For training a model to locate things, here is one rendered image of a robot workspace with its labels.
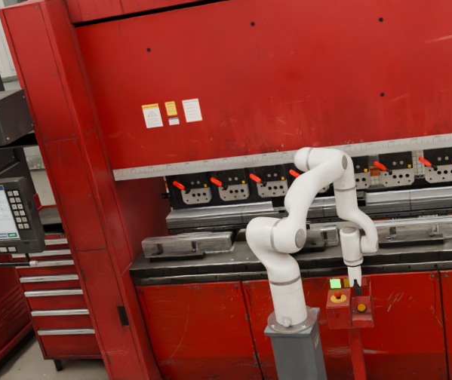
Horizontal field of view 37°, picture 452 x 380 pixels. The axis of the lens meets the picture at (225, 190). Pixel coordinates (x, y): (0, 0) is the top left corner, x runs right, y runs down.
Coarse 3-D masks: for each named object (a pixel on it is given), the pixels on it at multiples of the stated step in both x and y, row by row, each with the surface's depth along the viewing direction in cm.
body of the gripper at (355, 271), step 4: (360, 264) 292; (348, 268) 292; (352, 268) 291; (356, 268) 291; (360, 268) 294; (352, 272) 291; (356, 272) 291; (360, 272) 293; (352, 276) 292; (356, 276) 292; (360, 276) 293; (352, 280) 293; (360, 280) 293; (352, 284) 294; (360, 284) 294
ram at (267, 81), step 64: (256, 0) 301; (320, 0) 294; (384, 0) 288; (448, 0) 282; (128, 64) 327; (192, 64) 319; (256, 64) 312; (320, 64) 305; (384, 64) 298; (448, 64) 292; (128, 128) 340; (192, 128) 332; (256, 128) 324; (320, 128) 316; (384, 128) 309; (448, 128) 302
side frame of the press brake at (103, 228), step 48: (48, 0) 307; (48, 48) 311; (48, 96) 320; (48, 144) 330; (96, 144) 337; (96, 192) 334; (144, 192) 388; (96, 240) 345; (96, 288) 357; (96, 336) 370; (144, 336) 371
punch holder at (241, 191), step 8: (240, 168) 334; (224, 176) 337; (232, 176) 336; (240, 176) 335; (248, 176) 341; (224, 184) 339; (232, 184) 338; (240, 184) 337; (248, 184) 341; (224, 192) 340; (232, 192) 339; (240, 192) 338; (248, 192) 338; (224, 200) 342; (232, 200) 341
